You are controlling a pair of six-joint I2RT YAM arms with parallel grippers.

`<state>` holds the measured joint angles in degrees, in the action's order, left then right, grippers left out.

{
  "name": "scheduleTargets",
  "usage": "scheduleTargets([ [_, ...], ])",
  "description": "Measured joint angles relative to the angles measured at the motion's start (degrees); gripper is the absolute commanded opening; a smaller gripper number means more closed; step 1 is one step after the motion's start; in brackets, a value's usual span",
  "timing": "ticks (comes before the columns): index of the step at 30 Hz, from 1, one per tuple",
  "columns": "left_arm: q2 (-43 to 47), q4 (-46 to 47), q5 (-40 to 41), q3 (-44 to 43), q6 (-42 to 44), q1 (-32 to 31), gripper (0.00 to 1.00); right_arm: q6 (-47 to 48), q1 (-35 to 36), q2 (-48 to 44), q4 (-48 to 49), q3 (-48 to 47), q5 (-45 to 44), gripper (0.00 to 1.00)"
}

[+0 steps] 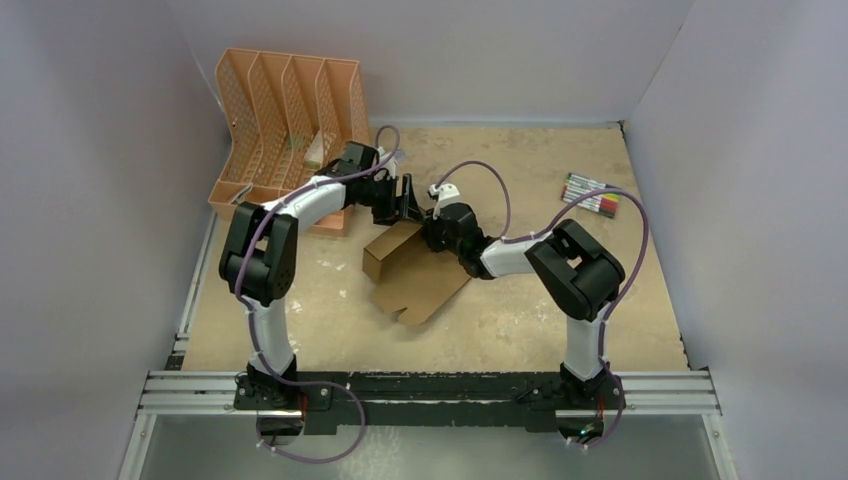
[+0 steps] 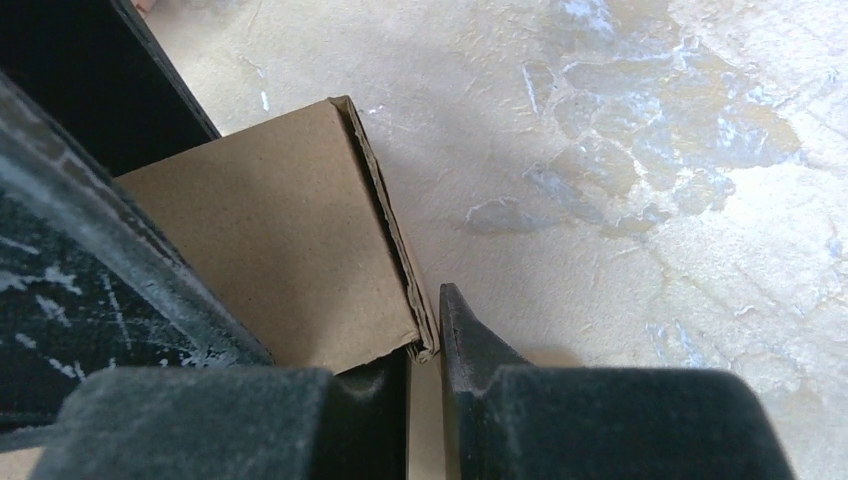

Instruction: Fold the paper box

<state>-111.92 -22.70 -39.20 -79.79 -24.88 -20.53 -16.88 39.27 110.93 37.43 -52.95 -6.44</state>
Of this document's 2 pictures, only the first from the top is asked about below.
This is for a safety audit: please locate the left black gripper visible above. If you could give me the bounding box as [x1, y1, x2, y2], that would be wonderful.
[361, 176, 426, 231]

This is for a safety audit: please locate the brown cardboard box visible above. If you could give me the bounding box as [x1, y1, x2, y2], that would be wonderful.
[362, 221, 470, 326]

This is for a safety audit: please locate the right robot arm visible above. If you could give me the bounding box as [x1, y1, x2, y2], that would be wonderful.
[423, 203, 625, 407]

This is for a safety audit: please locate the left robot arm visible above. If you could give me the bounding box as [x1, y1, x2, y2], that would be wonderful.
[218, 141, 423, 409]

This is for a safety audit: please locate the white card in organizer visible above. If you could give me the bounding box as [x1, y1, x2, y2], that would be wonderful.
[304, 130, 324, 170]

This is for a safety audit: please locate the pack of coloured markers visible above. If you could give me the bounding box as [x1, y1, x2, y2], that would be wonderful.
[561, 172, 623, 220]

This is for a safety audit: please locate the orange plastic file organizer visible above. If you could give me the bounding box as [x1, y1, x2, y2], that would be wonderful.
[208, 48, 373, 222]

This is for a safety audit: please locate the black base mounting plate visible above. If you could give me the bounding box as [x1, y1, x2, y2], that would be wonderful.
[233, 369, 624, 438]

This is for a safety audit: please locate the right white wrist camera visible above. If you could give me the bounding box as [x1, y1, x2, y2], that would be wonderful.
[427, 183, 461, 218]

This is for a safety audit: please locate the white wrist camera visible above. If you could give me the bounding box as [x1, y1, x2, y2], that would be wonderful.
[379, 149, 406, 178]
[427, 183, 461, 218]

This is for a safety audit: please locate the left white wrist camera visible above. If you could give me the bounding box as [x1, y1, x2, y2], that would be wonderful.
[379, 149, 406, 178]

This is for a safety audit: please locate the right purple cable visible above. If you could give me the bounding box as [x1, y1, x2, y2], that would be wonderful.
[433, 160, 652, 452]

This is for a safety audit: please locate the aluminium rail frame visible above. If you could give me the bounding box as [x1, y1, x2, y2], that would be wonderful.
[120, 370, 738, 479]

